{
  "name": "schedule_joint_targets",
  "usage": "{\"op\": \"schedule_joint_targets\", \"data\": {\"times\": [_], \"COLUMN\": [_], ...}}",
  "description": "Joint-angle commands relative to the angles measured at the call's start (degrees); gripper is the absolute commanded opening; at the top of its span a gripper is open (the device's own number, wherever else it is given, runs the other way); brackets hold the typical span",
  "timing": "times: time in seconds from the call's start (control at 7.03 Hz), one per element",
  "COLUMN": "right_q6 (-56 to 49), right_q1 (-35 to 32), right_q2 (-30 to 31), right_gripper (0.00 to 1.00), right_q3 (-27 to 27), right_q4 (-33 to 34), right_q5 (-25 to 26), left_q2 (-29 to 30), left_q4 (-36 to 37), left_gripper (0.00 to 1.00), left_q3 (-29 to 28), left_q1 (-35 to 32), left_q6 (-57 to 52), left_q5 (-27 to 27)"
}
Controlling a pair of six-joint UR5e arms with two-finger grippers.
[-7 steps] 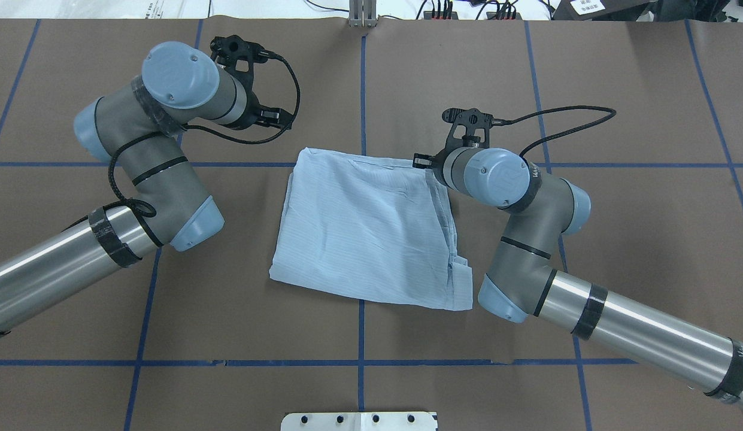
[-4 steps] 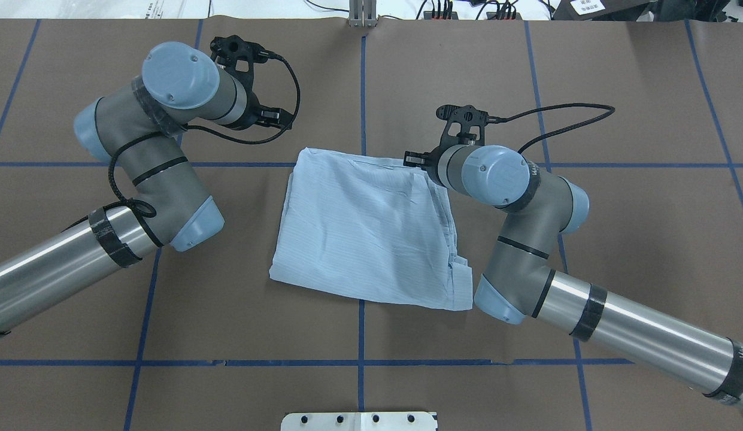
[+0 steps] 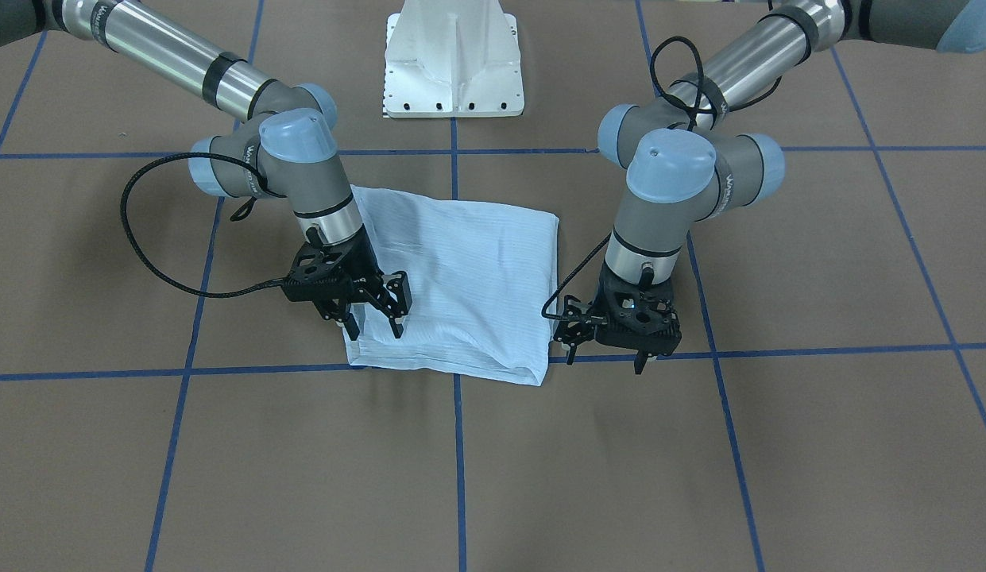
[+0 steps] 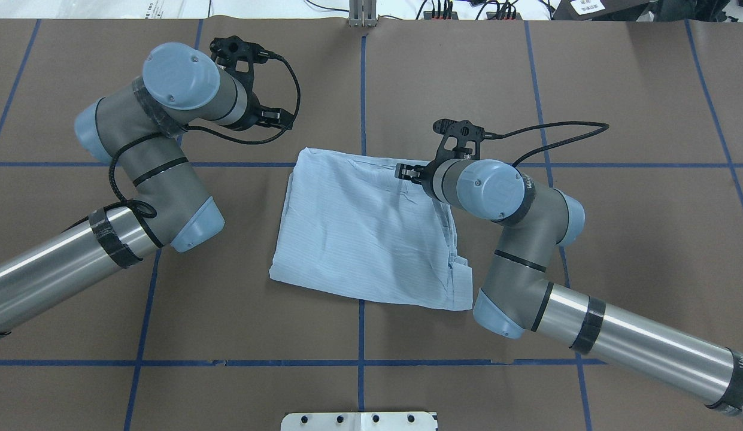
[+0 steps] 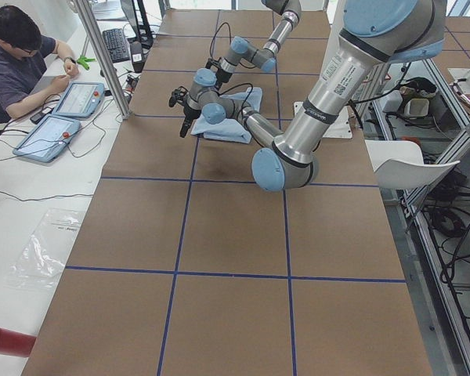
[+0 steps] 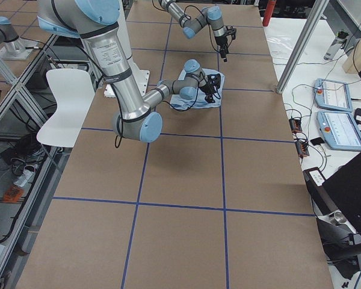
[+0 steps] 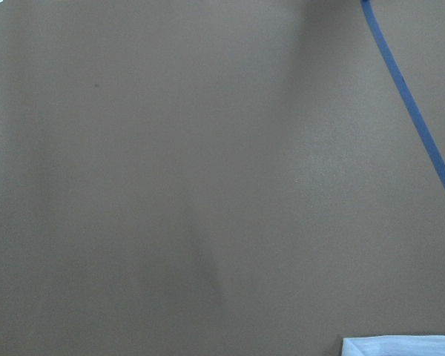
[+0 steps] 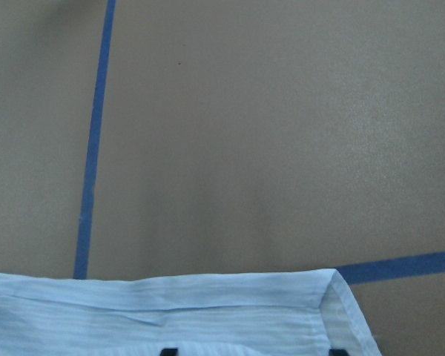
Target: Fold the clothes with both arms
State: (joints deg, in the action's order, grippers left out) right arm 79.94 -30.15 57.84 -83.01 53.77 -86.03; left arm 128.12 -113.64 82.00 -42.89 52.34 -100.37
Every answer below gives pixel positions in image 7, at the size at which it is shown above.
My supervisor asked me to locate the light blue button-up shirt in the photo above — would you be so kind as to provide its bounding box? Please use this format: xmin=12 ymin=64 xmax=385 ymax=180
xmin=341 ymin=335 xmax=445 ymax=356

